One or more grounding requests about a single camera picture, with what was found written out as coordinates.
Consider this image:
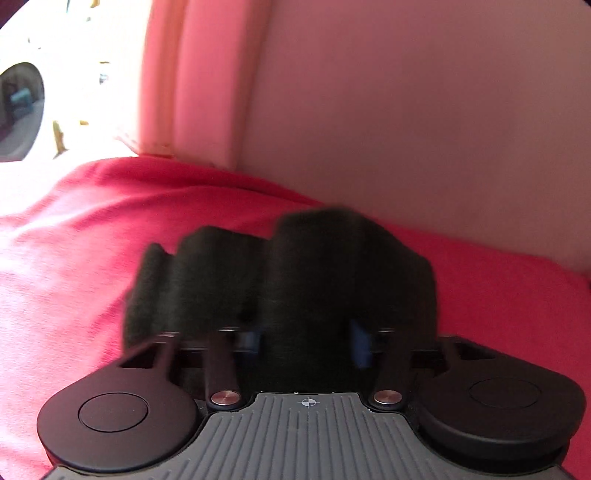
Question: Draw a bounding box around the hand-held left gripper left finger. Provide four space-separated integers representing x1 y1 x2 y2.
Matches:
116 326 259 411

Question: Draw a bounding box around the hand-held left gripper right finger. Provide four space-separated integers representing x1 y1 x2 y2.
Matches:
348 320 497 411

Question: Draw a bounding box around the dark green knit sweater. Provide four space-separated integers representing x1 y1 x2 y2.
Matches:
121 208 438 398

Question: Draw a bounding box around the red blanket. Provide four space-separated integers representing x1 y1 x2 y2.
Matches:
0 157 591 480

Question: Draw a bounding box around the white washing machine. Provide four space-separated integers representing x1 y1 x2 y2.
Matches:
0 0 155 163

